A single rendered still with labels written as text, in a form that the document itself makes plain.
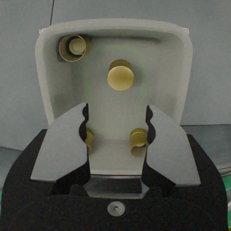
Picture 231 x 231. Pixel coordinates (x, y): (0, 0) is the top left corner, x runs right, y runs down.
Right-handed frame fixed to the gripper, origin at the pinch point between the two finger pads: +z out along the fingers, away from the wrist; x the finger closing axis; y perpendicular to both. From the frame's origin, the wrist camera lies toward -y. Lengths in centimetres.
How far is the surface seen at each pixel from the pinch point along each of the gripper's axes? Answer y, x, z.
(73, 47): -4.1, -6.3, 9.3
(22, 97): 5.3, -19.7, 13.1
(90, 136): 11.0, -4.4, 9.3
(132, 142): 10.7, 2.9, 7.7
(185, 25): -8.9, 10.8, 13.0
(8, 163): 21.0, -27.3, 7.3
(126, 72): -1.2, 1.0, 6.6
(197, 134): 10.2, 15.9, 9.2
